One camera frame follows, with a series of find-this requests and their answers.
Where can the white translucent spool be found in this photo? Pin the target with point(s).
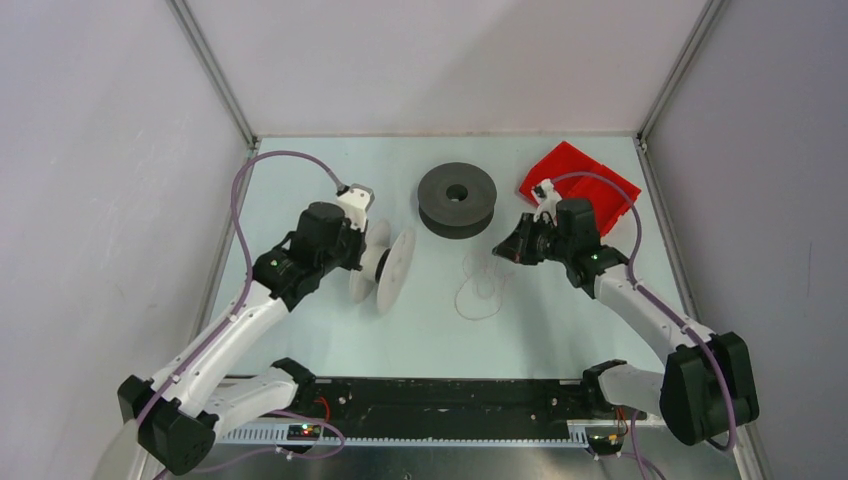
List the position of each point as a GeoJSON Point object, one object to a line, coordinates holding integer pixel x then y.
{"type": "Point", "coordinates": [385, 265]}

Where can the dark grey spool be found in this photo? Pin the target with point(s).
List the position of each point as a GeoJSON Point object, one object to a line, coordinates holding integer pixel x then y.
{"type": "Point", "coordinates": [456, 200]}

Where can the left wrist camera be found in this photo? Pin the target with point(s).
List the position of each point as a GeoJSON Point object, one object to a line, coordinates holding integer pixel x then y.
{"type": "Point", "coordinates": [355, 200]}

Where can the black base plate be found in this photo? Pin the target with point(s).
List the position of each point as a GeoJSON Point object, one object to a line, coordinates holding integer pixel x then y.
{"type": "Point", "coordinates": [451, 409]}

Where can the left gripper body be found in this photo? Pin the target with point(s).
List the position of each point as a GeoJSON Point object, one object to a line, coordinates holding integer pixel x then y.
{"type": "Point", "coordinates": [347, 252]}

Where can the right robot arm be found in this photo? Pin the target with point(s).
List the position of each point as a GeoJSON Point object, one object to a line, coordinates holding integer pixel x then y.
{"type": "Point", "coordinates": [706, 387]}

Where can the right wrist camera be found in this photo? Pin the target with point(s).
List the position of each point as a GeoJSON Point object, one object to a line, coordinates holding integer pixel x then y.
{"type": "Point", "coordinates": [547, 199]}

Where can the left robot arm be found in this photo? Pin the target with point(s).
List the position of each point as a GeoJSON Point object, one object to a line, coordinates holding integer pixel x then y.
{"type": "Point", "coordinates": [179, 413]}

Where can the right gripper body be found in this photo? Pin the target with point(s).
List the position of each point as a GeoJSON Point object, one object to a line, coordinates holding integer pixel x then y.
{"type": "Point", "coordinates": [550, 244]}

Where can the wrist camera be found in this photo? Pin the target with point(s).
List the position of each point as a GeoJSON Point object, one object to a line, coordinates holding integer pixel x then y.
{"type": "Point", "coordinates": [547, 199]}
{"type": "Point", "coordinates": [355, 200]}

